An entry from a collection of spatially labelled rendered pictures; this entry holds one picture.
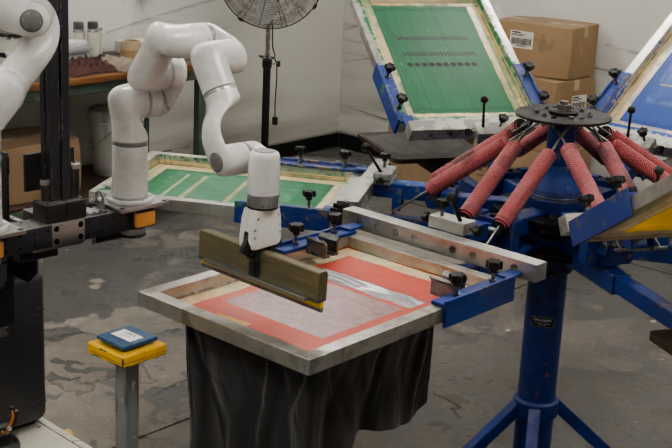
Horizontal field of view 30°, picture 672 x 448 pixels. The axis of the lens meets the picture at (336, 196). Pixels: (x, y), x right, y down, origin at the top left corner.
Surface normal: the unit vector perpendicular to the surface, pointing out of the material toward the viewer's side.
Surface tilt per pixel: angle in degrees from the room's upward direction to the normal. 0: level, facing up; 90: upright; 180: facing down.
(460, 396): 0
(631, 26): 90
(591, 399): 0
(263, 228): 91
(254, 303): 0
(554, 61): 90
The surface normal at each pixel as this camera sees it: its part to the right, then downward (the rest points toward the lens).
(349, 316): 0.04, -0.96
